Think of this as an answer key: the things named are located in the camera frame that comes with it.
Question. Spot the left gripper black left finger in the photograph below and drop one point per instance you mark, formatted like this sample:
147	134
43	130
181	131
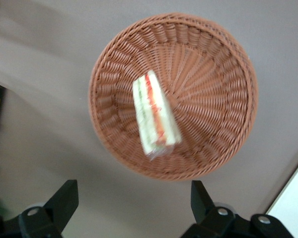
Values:
52	213

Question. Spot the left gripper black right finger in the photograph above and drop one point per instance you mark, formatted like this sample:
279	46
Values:
211	218

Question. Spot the triangle sandwich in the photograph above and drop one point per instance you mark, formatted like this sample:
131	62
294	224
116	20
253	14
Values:
151	116

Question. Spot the brown round wicker basket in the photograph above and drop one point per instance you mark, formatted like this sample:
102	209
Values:
208	99

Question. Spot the beige rectangular tray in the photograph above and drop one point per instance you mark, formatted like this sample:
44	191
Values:
293	203

